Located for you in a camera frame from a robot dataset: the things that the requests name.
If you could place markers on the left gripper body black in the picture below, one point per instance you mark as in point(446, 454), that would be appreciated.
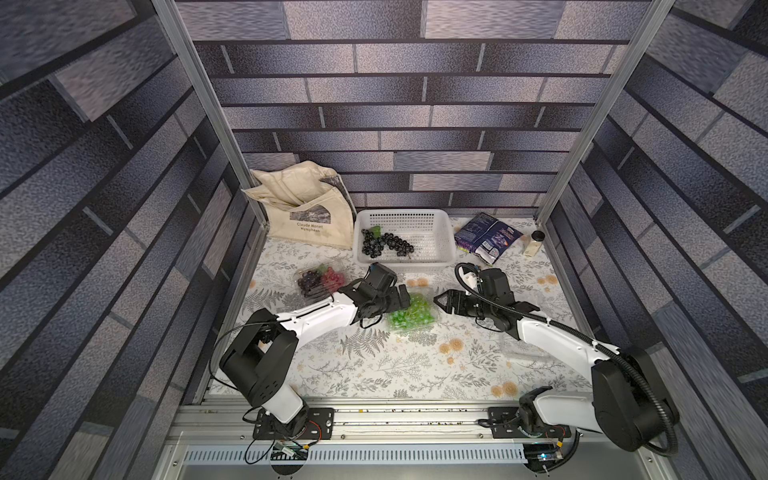
point(390, 301)

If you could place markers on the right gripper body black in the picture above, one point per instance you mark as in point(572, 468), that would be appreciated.
point(459, 301)

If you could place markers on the clear clamshell container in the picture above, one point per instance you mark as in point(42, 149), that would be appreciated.
point(429, 294)
point(321, 269)

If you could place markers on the red grape bunch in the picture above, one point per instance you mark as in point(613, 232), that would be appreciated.
point(332, 280)

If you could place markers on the black grape bunch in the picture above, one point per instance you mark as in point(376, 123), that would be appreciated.
point(376, 242)

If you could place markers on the dark purple grape bunch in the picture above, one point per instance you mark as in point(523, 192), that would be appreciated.
point(310, 285)

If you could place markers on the green grape bunch front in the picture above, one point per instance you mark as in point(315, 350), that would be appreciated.
point(401, 321)

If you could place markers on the green grape bunch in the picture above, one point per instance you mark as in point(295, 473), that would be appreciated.
point(421, 311)
point(401, 321)

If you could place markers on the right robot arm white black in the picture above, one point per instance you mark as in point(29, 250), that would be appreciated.
point(628, 401)

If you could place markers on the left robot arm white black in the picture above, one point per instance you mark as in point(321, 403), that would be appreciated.
point(257, 361)

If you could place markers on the dark blue snack bag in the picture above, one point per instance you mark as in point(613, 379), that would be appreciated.
point(486, 237)

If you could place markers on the floral tablecloth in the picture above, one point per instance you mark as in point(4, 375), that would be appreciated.
point(450, 359)

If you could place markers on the small black-capped bottle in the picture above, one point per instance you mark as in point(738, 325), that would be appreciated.
point(534, 243)

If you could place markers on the white plastic basket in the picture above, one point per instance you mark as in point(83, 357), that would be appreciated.
point(430, 231)

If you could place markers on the beige canvas tote bag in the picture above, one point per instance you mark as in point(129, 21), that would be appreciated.
point(306, 203)

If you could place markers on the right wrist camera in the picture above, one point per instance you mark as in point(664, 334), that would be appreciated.
point(470, 280)

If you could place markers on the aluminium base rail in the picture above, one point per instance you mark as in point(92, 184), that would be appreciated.
point(400, 432)

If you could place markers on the right aluminium frame post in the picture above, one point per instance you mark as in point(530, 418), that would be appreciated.
point(647, 30)

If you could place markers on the aluminium frame post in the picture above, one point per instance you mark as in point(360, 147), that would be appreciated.
point(172, 23)
point(647, 30)

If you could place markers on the left aluminium frame post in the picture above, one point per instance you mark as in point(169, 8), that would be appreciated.
point(172, 23)

